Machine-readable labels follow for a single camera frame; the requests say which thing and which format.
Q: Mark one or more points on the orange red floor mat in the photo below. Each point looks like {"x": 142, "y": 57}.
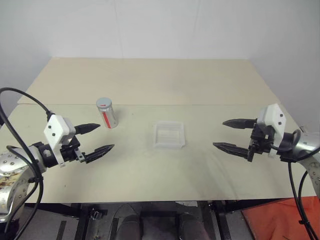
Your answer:
{"x": 272, "y": 217}

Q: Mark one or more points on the small silver bracket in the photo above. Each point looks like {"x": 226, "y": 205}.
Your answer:
{"x": 95, "y": 215}

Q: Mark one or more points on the silver can with red label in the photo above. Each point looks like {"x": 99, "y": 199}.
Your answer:
{"x": 111, "y": 118}

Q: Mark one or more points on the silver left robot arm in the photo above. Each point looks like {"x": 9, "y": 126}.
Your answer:
{"x": 15, "y": 165}

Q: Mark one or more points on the clear plastic tray container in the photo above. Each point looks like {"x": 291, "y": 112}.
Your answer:
{"x": 168, "y": 135}

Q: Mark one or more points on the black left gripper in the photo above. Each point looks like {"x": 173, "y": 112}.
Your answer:
{"x": 70, "y": 153}

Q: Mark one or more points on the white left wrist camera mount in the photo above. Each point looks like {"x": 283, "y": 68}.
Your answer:
{"x": 56, "y": 128}

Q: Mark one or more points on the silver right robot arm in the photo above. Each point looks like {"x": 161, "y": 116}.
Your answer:
{"x": 308, "y": 142}

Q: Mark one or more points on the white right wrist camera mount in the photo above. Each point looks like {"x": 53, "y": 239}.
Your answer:
{"x": 273, "y": 117}

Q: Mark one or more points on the dark rounded shape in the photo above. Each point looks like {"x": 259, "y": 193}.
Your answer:
{"x": 130, "y": 225}

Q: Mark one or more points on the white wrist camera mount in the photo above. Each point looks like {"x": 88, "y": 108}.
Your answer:
{"x": 273, "y": 117}
{"x": 56, "y": 128}

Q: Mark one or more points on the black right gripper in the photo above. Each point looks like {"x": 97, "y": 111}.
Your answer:
{"x": 262, "y": 141}

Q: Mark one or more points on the black metal table frame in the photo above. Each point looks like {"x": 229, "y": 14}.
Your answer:
{"x": 83, "y": 225}

